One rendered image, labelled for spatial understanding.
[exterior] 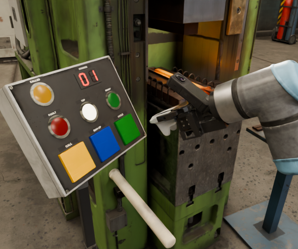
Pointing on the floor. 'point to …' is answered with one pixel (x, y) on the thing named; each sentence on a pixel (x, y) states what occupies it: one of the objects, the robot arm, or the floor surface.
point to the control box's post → (86, 214)
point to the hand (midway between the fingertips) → (153, 117)
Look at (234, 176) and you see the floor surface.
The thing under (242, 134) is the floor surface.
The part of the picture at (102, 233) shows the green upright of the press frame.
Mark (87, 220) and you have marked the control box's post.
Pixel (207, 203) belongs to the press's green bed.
